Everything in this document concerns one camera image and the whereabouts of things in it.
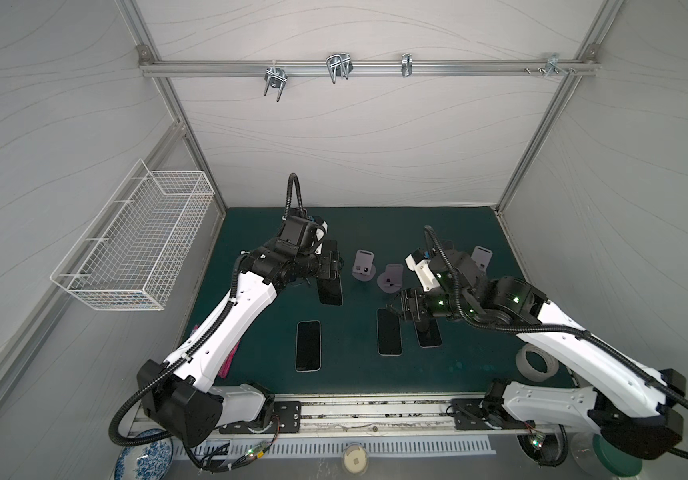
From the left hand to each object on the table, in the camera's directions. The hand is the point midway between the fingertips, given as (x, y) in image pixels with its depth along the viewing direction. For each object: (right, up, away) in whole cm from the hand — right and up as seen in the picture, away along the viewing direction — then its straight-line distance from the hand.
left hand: (336, 258), depth 76 cm
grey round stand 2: (+17, -9, +18) cm, 26 cm away
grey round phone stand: (+47, -1, +20) cm, 51 cm away
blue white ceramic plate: (-44, -46, -9) cm, 64 cm away
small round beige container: (+5, -39, -17) cm, 43 cm away
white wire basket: (-48, +1, -7) cm, 48 cm away
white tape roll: (+51, -30, +1) cm, 59 cm away
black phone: (-8, -26, +8) cm, 29 cm away
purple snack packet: (-31, -30, +6) cm, 43 cm away
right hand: (+15, -8, -10) cm, 20 cm away
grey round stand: (+8, -5, +21) cm, 23 cm away
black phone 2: (+15, -25, +10) cm, 31 cm away
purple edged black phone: (+25, -21, +4) cm, 33 cm away
